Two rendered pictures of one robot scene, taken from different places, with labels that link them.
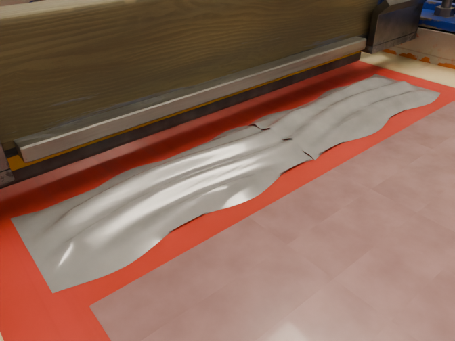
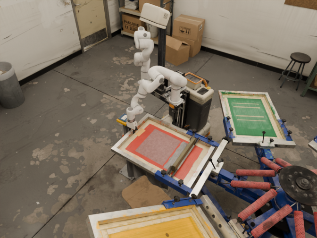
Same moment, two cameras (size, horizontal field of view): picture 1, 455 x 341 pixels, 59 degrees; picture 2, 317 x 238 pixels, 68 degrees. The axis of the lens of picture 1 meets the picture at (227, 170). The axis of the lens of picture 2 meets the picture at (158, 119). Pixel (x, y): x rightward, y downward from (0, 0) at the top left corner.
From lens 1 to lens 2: 2.23 m
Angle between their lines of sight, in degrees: 101
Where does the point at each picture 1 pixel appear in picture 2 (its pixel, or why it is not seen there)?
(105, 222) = (183, 144)
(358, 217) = (170, 148)
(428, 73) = not seen: hidden behind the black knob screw
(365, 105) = (170, 161)
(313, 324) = (171, 142)
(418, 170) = (166, 154)
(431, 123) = (164, 160)
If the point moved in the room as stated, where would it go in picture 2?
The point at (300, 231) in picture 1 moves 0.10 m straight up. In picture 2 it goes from (172, 147) to (173, 140)
